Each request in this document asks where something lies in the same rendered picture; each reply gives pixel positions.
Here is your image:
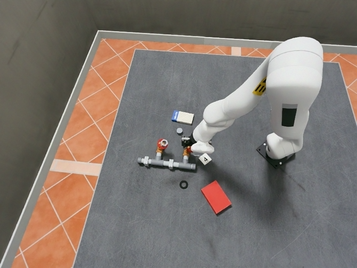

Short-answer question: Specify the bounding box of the white tag on silver chain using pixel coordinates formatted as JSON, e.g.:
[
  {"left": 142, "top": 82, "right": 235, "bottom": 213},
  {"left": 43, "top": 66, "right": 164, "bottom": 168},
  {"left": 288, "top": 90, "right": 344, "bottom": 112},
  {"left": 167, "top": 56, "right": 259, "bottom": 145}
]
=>
[{"left": 199, "top": 153, "right": 211, "bottom": 165}]

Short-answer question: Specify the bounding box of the red flat rectangular pad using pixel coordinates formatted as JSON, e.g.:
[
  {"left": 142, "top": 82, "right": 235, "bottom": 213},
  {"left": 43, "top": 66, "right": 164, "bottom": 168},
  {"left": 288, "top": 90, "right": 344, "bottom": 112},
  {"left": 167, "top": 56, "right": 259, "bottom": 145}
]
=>
[{"left": 201, "top": 181, "right": 231, "bottom": 214}]

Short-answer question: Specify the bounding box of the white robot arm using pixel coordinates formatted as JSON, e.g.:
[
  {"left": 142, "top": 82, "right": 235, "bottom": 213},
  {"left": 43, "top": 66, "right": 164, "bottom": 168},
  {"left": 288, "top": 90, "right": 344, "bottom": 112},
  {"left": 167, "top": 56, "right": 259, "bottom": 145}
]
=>
[{"left": 191, "top": 37, "right": 323, "bottom": 160}]

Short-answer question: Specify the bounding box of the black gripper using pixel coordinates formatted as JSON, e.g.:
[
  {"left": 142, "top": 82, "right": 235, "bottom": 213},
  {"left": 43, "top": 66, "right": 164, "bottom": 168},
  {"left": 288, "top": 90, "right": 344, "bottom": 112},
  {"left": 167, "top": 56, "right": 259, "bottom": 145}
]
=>
[{"left": 182, "top": 132, "right": 212, "bottom": 149}]

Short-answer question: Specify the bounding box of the grey pipe tee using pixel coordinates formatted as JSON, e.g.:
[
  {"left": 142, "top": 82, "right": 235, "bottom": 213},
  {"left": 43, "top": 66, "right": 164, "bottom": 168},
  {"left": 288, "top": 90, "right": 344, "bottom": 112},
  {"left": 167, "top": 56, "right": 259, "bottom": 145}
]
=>
[{"left": 137, "top": 139, "right": 196, "bottom": 170}]

